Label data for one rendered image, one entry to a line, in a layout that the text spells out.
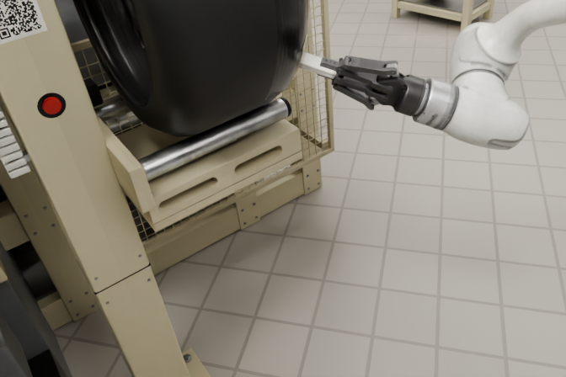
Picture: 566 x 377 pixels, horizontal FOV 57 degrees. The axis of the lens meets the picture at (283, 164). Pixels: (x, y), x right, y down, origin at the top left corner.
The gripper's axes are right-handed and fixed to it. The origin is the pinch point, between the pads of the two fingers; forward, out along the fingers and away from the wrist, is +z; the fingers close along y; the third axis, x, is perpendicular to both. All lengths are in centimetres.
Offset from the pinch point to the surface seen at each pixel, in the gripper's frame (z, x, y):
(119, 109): 38.6, -5.2, 28.8
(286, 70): 5.5, -5.6, -2.4
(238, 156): 9.4, -14.2, 17.1
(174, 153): 21.0, -19.8, 13.9
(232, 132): 11.9, -11.0, 14.3
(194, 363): 4, -42, 103
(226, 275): 3, -7, 117
